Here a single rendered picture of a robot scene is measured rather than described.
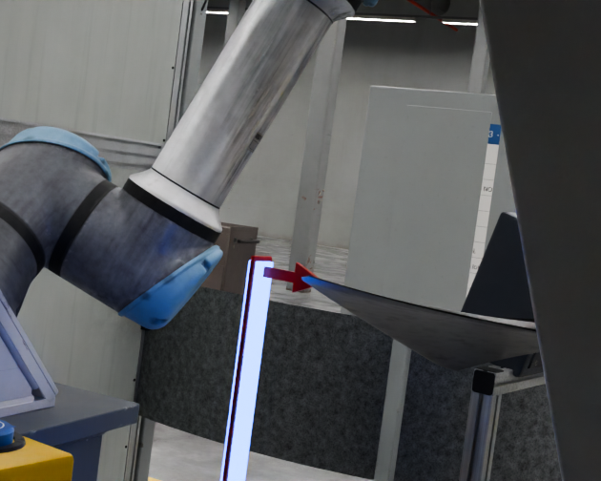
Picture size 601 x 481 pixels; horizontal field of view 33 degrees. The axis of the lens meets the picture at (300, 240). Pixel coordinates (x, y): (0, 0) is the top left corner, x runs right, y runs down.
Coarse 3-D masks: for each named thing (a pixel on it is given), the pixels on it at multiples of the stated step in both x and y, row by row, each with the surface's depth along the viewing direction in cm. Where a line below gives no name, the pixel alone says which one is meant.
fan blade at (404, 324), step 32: (320, 288) 69; (352, 288) 65; (384, 320) 75; (416, 320) 72; (448, 320) 69; (480, 320) 62; (512, 320) 64; (448, 352) 80; (480, 352) 79; (512, 352) 78
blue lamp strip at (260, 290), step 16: (256, 272) 80; (256, 288) 80; (256, 304) 80; (256, 320) 80; (256, 336) 81; (256, 352) 81; (256, 368) 81; (240, 384) 80; (256, 384) 82; (240, 400) 80; (240, 416) 80; (240, 432) 81; (240, 448) 81; (240, 464) 81; (240, 480) 82
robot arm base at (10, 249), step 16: (0, 208) 100; (0, 224) 99; (16, 224) 100; (0, 240) 98; (16, 240) 100; (32, 240) 102; (0, 256) 97; (16, 256) 99; (32, 256) 102; (0, 272) 97; (16, 272) 99; (32, 272) 103; (0, 288) 96; (16, 288) 99; (16, 304) 99
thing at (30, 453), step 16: (16, 432) 63; (0, 448) 60; (16, 448) 60; (32, 448) 61; (48, 448) 62; (0, 464) 57; (16, 464) 58; (32, 464) 59; (48, 464) 59; (64, 464) 60; (0, 480) 57; (16, 480) 58; (32, 480) 59; (48, 480) 60; (64, 480) 61
